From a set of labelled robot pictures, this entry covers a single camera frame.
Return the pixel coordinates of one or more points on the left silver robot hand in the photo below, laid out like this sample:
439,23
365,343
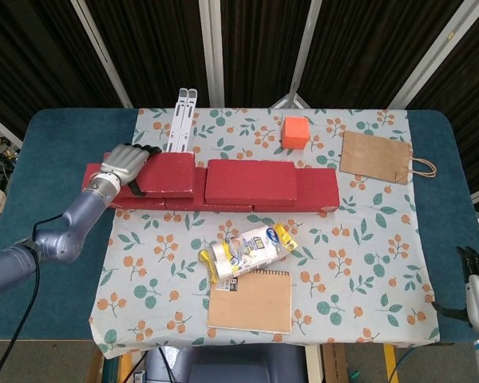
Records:
123,161

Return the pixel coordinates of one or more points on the red foam brick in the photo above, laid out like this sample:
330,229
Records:
251,181
143,204
167,175
199,187

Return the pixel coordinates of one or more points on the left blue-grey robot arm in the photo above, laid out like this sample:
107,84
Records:
76,211

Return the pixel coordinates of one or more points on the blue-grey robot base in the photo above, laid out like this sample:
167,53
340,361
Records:
239,365

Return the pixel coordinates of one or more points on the white folding stand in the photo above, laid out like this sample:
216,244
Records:
179,127

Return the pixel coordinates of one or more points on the teal table cover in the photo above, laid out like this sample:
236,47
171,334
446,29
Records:
56,127

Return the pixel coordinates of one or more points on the dark pleated curtain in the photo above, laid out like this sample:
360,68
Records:
163,48

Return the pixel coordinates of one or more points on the floral tablecloth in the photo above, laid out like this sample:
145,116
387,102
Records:
263,119

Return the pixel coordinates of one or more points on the plastic pack of white rolls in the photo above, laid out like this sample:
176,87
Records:
247,253

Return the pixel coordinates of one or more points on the orange foam cube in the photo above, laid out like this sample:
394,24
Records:
294,133

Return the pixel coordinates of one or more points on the brown paper bag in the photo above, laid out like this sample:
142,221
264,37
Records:
375,157

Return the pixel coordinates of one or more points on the grey tripod stand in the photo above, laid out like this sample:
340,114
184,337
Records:
291,97

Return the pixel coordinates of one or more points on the kraft spiral notebook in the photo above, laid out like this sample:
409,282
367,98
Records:
251,303

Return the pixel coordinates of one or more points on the white double frame post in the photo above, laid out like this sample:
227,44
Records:
212,60

